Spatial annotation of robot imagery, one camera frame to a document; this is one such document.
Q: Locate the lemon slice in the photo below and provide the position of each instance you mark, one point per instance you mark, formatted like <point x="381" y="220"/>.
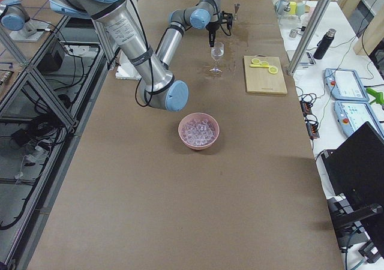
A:
<point x="255" y="61"/>
<point x="264" y="63"/>
<point x="273" y="70"/>

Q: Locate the teach pendant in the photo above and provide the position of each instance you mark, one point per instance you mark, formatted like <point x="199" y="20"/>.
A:
<point x="352" y="114"/>
<point x="345" y="84"/>

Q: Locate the blue plastic cup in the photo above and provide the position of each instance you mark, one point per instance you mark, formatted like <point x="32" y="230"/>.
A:
<point x="280" y="5"/>

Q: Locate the upper teach pendant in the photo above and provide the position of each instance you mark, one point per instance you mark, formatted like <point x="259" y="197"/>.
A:
<point x="345" y="84"/>

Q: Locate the bamboo cutting board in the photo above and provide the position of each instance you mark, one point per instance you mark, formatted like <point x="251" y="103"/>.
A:
<point x="260" y="80"/>

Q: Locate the steel double jigger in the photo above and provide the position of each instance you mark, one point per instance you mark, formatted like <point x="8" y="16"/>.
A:
<point x="236" y="9"/>

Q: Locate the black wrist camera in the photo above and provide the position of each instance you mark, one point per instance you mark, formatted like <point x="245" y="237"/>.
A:
<point x="227" y="19"/>

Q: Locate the small steel cap cup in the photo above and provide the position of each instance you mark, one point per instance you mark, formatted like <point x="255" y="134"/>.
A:
<point x="293" y="33"/>

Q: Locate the lemon slice middle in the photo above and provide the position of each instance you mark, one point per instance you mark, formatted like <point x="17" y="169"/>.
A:
<point x="264" y="63"/>

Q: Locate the lower teach pendant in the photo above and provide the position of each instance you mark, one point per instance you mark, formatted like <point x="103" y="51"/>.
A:
<point x="352" y="114"/>

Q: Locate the pink bowl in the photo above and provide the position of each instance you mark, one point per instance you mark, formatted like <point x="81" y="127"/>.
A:
<point x="198" y="115"/>

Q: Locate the clear ice cubes pile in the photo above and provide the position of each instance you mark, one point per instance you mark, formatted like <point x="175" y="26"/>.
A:
<point x="198" y="132"/>

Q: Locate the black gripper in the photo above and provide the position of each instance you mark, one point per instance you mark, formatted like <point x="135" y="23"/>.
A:
<point x="212" y="27"/>

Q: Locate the black thermos bottle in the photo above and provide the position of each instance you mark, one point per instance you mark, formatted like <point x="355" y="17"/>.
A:
<point x="324" y="44"/>

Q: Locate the clear wine glass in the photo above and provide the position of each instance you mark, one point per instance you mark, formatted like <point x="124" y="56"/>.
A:
<point x="217" y="52"/>

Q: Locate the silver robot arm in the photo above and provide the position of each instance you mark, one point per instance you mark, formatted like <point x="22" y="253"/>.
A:
<point x="158" y="87"/>

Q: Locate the lemon slice near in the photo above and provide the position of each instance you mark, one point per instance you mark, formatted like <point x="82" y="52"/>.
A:
<point x="273" y="70"/>

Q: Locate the aluminium frame post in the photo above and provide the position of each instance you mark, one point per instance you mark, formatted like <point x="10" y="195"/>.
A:
<point x="313" y="23"/>

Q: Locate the green plastic cup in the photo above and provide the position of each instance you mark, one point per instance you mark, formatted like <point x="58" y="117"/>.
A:
<point x="300" y="8"/>

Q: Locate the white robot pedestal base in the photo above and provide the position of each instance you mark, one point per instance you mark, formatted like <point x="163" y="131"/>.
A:
<point x="125" y="69"/>

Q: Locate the lemon slice far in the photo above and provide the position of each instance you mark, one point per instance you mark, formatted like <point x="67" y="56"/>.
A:
<point x="255" y="61"/>

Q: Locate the yellow plastic cup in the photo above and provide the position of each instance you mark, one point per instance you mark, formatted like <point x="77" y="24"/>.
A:
<point x="292" y="8"/>

